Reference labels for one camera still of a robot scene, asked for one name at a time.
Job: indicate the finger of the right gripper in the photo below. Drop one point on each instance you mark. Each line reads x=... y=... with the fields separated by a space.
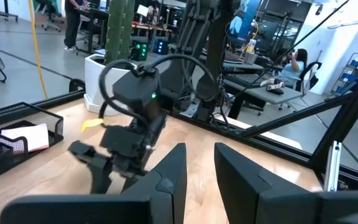
x=99 y=177
x=132 y=177

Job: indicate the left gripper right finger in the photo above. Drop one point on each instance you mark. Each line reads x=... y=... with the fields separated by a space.
x=253 y=202

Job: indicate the black box green lights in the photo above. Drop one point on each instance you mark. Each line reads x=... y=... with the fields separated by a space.
x=140 y=49

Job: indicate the grey office table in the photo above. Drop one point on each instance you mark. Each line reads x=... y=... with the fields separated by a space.
x=259 y=93

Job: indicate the white hexagonal plant pot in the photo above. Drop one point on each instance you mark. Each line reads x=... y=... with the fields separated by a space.
x=93 y=84

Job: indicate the green cactus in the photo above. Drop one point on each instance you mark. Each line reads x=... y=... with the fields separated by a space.
x=120 y=31

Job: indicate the person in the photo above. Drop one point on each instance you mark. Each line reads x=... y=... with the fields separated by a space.
x=73 y=25
x=292 y=71

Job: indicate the pink sticky note pad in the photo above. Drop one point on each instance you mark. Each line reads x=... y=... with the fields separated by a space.
x=26 y=137

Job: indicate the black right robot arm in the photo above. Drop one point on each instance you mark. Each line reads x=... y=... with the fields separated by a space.
x=197 y=31

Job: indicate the black office chair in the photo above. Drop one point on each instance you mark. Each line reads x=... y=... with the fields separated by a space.
x=314 y=81

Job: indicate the silver aluminium corner bracket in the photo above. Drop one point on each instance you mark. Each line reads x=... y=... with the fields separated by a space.
x=332 y=168

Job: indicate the black mesh desk organizer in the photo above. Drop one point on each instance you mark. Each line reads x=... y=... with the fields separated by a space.
x=56 y=127

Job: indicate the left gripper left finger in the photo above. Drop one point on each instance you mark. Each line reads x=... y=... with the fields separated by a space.
x=166 y=202

